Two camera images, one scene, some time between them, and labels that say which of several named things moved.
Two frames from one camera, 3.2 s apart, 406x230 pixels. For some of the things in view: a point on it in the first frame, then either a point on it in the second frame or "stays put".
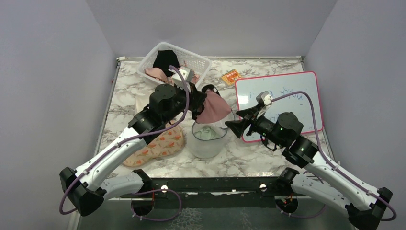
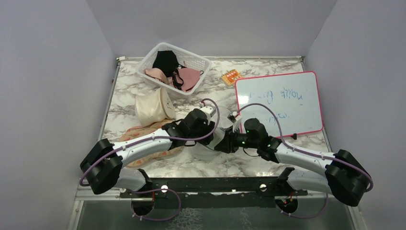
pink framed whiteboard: [248, 89] stays put
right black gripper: [238, 126] → [227, 144]
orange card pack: [230, 76] stays put
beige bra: [158, 74] stays put
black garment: [165, 58] stays put
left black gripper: [196, 97] → [208, 128]
